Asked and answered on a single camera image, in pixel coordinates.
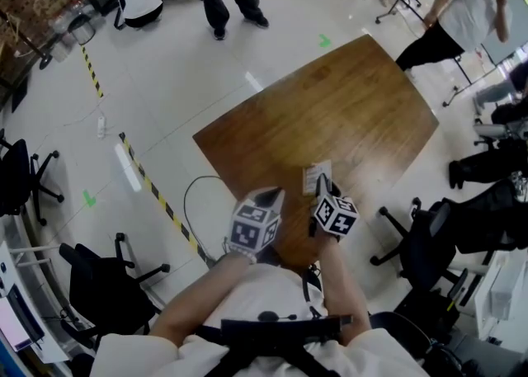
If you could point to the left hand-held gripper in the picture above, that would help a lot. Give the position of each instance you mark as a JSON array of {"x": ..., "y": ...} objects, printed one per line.
[{"x": 251, "y": 229}]

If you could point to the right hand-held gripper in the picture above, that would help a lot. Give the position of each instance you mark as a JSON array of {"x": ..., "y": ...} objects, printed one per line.
[{"x": 336, "y": 218}]

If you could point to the white table card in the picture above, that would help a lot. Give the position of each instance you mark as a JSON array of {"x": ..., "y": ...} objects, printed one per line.
[{"x": 311, "y": 173}]

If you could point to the person's right forearm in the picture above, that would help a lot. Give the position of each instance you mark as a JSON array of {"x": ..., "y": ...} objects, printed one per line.
[{"x": 344, "y": 284}]

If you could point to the person's left forearm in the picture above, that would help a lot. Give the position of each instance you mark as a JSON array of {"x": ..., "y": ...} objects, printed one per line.
[{"x": 198, "y": 305}]

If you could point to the wooden table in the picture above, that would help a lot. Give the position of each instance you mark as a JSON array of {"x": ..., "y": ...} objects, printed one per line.
[{"x": 330, "y": 119}]

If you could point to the person's white shirt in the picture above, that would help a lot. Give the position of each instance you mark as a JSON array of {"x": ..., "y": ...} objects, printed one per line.
[{"x": 268, "y": 288}]

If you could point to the yellow black hazard tape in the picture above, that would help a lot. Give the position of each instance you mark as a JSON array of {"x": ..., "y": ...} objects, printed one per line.
[
  {"x": 163, "y": 202},
  {"x": 91, "y": 72}
]

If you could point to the black office chair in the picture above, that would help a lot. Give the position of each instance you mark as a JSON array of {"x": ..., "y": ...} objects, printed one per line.
[
  {"x": 429, "y": 243},
  {"x": 412, "y": 338},
  {"x": 16, "y": 177},
  {"x": 103, "y": 288}
]

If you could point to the black chest harness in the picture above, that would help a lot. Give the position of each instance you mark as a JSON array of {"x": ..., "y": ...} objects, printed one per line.
[{"x": 268, "y": 332}]

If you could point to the green floor arrow sticker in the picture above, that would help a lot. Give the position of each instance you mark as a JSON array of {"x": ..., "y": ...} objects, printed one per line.
[
  {"x": 324, "y": 40},
  {"x": 88, "y": 198}
]

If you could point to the white power strip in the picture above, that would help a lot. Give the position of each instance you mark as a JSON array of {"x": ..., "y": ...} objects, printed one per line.
[{"x": 101, "y": 127}]

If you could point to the white desk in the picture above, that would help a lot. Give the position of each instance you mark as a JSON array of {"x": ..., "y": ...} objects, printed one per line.
[
  {"x": 484, "y": 309},
  {"x": 45, "y": 346}
]

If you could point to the white box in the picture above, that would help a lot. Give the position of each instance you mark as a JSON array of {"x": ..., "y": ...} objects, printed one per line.
[{"x": 507, "y": 293}]

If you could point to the trash can with bag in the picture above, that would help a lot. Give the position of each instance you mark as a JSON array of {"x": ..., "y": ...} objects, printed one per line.
[{"x": 82, "y": 29}]

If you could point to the group of clear water bottles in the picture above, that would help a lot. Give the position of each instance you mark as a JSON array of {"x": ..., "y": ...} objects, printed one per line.
[{"x": 62, "y": 24}]

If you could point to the open laptop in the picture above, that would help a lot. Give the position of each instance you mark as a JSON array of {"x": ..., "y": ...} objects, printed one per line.
[{"x": 20, "y": 321}]

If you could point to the wooden coat rack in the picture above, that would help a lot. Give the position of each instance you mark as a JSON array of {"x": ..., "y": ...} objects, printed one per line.
[{"x": 24, "y": 39}]

